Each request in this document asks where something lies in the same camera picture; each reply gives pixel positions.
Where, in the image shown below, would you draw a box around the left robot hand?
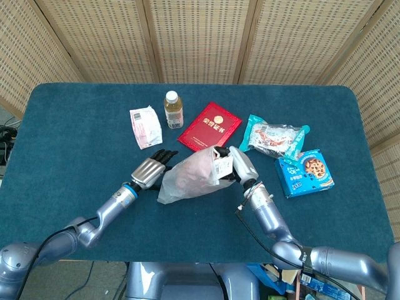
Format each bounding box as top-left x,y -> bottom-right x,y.
130,149 -> 179,191

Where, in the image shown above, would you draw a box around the blue box on floor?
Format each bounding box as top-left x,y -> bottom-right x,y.
299,274 -> 360,300

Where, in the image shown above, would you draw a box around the red certificate folder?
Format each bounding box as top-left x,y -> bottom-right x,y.
176,101 -> 243,153

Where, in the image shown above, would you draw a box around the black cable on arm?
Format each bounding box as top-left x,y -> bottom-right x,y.
234,204 -> 362,300
15,216 -> 99,300

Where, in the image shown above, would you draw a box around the clear bottle yellow drink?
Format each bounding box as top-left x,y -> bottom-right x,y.
163,90 -> 185,130

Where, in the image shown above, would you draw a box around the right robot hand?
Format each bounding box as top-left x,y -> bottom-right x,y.
216,145 -> 260,189

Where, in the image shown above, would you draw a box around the grey robot torso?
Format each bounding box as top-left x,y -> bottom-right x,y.
124,261 -> 261,300

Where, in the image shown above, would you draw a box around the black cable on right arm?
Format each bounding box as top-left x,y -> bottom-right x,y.
234,204 -> 362,300

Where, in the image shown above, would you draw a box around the blue cookie box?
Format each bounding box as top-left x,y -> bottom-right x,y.
274,148 -> 336,199

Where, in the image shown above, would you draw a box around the teal snack packet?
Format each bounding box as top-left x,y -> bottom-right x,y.
238,114 -> 311,161

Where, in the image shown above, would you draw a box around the small white pink packet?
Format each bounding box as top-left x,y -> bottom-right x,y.
129,105 -> 164,151

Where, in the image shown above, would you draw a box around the white translucent plastic bag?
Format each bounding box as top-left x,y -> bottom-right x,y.
156,144 -> 236,205

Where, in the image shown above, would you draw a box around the black cables on floor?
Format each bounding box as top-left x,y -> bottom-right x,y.
0,124 -> 19,167

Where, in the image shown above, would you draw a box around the cardboard piece on floor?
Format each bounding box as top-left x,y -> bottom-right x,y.
281,268 -> 298,285

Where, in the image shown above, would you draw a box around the blue table cloth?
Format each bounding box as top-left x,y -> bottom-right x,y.
0,82 -> 396,264

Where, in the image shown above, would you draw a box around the woven folding screen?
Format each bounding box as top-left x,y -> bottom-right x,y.
0,0 -> 400,151

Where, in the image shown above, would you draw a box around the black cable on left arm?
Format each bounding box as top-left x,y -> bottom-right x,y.
15,216 -> 99,300

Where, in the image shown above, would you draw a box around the white labelled packet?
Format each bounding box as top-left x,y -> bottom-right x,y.
212,149 -> 235,181

